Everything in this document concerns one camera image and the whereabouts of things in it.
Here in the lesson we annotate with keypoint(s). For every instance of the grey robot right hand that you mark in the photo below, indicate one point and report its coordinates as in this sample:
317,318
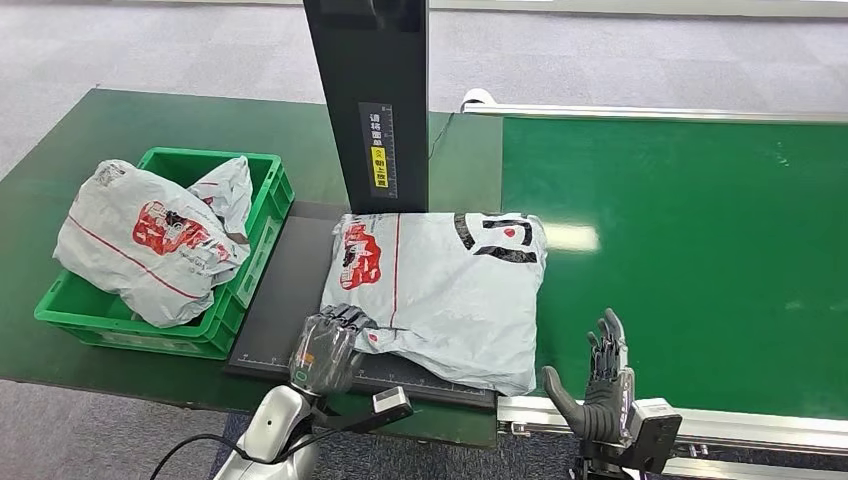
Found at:
596,417

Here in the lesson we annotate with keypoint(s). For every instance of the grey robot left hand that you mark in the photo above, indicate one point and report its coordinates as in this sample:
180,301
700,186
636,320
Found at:
324,351

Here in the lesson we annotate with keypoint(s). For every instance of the grey mailer bag black logo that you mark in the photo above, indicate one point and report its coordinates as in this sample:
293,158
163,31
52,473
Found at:
450,298

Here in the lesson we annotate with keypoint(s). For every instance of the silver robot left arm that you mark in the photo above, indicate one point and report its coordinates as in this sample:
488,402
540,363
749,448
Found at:
278,417

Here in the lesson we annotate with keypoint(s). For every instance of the green conveyor belt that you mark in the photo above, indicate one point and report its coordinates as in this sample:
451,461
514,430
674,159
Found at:
696,265

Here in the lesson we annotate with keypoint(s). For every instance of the white conveyor roller cap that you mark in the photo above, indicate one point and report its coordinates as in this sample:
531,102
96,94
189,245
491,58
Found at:
477,97

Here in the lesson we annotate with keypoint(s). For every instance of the green plastic crate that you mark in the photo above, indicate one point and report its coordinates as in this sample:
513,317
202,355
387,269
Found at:
258,252

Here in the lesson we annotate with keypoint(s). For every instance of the black yellow ruler label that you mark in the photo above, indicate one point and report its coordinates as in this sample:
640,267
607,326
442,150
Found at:
379,166

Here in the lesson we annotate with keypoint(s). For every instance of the grey mailer bag red logo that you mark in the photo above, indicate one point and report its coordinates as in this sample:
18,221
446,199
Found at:
126,258

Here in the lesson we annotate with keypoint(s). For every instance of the black scanner column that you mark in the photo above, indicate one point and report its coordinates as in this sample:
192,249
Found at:
371,66

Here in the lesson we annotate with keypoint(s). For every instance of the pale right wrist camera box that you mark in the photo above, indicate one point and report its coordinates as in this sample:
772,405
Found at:
656,430

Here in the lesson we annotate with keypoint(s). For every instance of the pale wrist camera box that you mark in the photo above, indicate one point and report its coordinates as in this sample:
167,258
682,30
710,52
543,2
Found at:
392,401
656,430

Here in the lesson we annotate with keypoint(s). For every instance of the black scanner base plate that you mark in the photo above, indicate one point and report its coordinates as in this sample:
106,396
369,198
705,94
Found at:
291,291

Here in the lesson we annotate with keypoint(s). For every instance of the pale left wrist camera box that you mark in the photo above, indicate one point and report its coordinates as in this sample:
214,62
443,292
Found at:
392,401

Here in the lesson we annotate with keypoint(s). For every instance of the wide silver conveyor rail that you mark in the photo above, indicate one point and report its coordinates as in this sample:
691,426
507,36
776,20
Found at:
762,430

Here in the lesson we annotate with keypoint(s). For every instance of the thin silver conveyor rail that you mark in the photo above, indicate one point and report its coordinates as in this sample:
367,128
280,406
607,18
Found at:
662,113

